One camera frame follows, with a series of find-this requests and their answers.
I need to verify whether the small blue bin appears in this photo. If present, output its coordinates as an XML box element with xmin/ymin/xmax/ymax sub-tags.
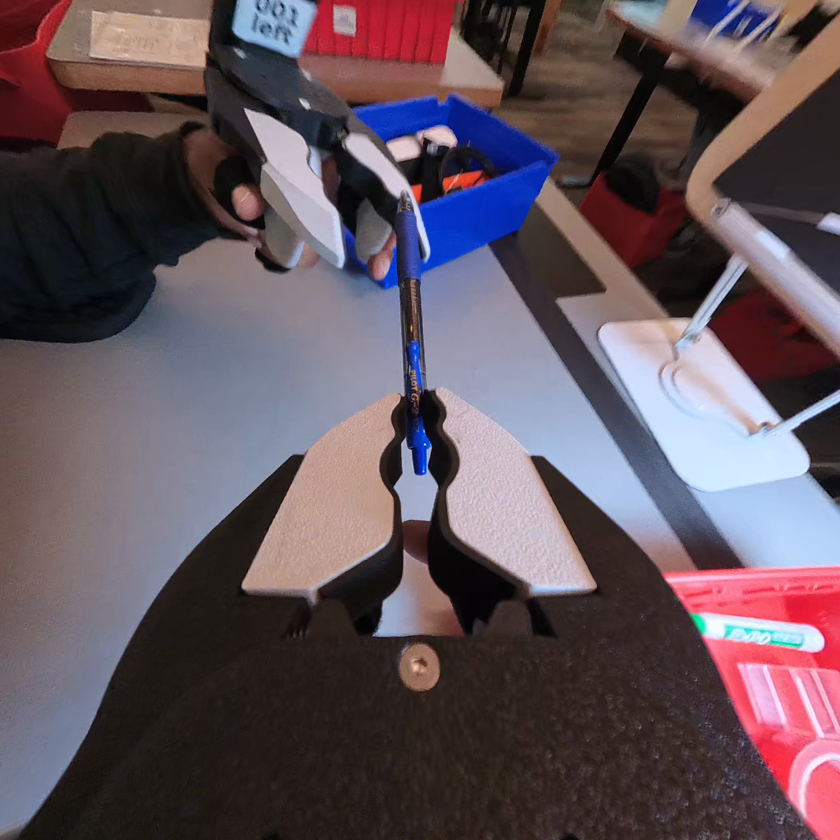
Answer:
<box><xmin>692</xmin><ymin>0</ymin><xmax>782</xmax><ymax>37</ymax></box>

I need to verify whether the person's left forearm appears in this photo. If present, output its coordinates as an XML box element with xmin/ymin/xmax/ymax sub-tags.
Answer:
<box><xmin>0</xmin><ymin>121</ymin><xmax>221</xmax><ymax>283</ymax></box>

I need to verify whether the white paper sheet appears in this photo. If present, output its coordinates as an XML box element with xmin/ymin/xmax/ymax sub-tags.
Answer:
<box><xmin>88</xmin><ymin>10</ymin><xmax>211</xmax><ymax>70</ymax></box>

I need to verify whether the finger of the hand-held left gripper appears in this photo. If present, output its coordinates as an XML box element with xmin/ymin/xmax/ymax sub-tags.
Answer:
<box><xmin>341</xmin><ymin>133</ymin><xmax>432</xmax><ymax>263</ymax></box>
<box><xmin>244</xmin><ymin>108</ymin><xmax>347</xmax><ymax>270</ymax></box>

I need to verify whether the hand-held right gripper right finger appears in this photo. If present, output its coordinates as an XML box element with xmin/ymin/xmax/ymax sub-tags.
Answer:
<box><xmin>427</xmin><ymin>387</ymin><xmax>598</xmax><ymax>614</ymax></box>

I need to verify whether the blue plastic bin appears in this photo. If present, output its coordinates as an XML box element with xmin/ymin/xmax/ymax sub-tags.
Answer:
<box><xmin>341</xmin><ymin>94</ymin><xmax>560</xmax><ymax>290</ymax></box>

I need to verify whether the red plastic bin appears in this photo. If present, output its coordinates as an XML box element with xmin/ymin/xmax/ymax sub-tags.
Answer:
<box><xmin>664</xmin><ymin>567</ymin><xmax>840</xmax><ymax>840</ymax></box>

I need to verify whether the wooden office desk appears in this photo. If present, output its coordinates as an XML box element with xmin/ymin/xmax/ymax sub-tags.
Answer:
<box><xmin>607</xmin><ymin>0</ymin><xmax>788</xmax><ymax>185</ymax></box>

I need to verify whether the black board on stand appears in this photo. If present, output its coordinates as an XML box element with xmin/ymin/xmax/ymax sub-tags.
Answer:
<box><xmin>597</xmin><ymin>13</ymin><xmax>840</xmax><ymax>493</ymax></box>

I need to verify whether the red tape roll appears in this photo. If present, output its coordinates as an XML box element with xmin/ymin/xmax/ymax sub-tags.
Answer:
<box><xmin>787</xmin><ymin>742</ymin><xmax>840</xmax><ymax>834</ymax></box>

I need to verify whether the black cable bundle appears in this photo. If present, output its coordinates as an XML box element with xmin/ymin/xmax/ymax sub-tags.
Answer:
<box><xmin>420</xmin><ymin>141</ymin><xmax>501</xmax><ymax>199</ymax></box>

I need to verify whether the white tube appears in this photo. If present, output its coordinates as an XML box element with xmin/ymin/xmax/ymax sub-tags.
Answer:
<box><xmin>387</xmin><ymin>125</ymin><xmax>460</xmax><ymax>165</ymax></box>

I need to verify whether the clear plastic box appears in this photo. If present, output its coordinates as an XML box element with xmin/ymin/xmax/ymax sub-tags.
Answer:
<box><xmin>738</xmin><ymin>661</ymin><xmax>840</xmax><ymax>729</ymax></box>

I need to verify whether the green white marker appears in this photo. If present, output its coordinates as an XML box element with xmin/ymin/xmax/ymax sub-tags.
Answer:
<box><xmin>692</xmin><ymin>613</ymin><xmax>826</xmax><ymax>654</ymax></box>

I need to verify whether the red plastic crate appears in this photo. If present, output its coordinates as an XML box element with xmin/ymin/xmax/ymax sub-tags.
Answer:
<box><xmin>305</xmin><ymin>0</ymin><xmax>460</xmax><ymax>63</ymax></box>

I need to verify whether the whiteboard easel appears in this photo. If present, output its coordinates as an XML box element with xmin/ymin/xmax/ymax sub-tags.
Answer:
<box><xmin>459</xmin><ymin>0</ymin><xmax>549</xmax><ymax>98</ymax></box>

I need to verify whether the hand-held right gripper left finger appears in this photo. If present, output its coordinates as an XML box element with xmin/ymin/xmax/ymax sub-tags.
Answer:
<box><xmin>241</xmin><ymin>392</ymin><xmax>404</xmax><ymax>605</ymax></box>

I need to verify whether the red fabric tote bag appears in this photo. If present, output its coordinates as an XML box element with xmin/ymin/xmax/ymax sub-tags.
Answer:
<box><xmin>0</xmin><ymin>0</ymin><xmax>152</xmax><ymax>142</ymax></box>

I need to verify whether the blue pen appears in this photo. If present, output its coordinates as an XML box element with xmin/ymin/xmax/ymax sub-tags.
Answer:
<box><xmin>394</xmin><ymin>192</ymin><xmax>433</xmax><ymax>476</ymax></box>

